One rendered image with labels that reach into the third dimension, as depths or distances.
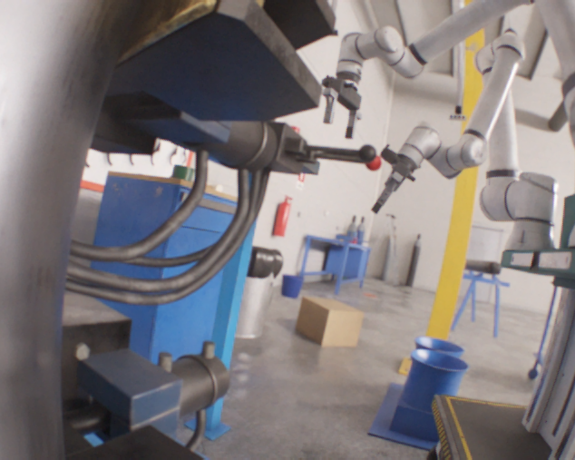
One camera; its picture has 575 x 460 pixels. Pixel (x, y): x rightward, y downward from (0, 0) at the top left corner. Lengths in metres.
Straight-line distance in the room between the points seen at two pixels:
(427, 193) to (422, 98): 3.22
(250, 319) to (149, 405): 2.06
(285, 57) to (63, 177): 0.15
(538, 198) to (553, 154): 10.70
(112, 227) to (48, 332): 1.65
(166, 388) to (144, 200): 1.26
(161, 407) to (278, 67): 0.46
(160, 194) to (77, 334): 1.14
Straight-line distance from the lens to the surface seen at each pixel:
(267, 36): 0.22
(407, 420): 1.68
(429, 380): 1.61
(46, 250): 0.20
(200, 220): 1.68
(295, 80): 0.25
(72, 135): 0.20
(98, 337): 0.58
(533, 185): 1.26
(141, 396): 0.49
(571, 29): 0.82
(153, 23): 0.24
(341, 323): 2.79
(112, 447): 0.43
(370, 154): 0.63
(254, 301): 2.49
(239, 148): 0.58
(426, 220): 10.82
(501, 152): 1.42
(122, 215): 1.79
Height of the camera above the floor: 0.80
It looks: 1 degrees up
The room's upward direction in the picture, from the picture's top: 12 degrees clockwise
